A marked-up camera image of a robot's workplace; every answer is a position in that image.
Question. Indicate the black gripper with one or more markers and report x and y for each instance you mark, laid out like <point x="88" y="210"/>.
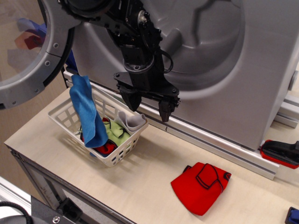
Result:
<point x="148" y="82"/>

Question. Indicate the blue cloth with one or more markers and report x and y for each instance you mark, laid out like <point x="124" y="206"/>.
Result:
<point x="93" y="128"/>

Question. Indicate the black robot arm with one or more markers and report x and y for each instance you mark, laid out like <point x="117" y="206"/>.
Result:
<point x="131" y="29"/>

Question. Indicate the white plastic laundry basket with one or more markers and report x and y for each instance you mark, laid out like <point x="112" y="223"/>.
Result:
<point x="65" y="116"/>

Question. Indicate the grey toy washing machine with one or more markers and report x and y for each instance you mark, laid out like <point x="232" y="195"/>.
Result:
<point x="208" y="41"/>

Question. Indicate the round grey machine door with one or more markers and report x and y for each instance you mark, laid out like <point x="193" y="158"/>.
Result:
<point x="36" y="38"/>

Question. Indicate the grey cloth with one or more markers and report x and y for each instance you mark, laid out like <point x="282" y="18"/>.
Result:
<point x="130" y="123"/>

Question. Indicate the light green cloth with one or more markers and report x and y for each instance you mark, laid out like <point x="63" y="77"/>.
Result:
<point x="116" y="133"/>

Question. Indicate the red cloth in basket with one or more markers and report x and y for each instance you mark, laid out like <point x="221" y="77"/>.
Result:
<point x="109" y="146"/>

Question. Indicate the red garment on table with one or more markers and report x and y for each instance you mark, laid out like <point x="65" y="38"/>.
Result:
<point x="199" y="186"/>

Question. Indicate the red black clamp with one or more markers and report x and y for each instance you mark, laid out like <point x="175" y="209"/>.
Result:
<point x="281" y="153"/>

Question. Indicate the blue black object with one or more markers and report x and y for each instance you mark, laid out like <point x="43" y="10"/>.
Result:
<point x="292" y="216"/>

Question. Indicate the aluminium rail base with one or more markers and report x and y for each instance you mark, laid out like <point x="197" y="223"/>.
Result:
<point x="229" y="119"/>

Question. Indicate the metal table frame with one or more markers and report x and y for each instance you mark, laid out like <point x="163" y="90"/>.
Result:
<point x="54" y="190"/>

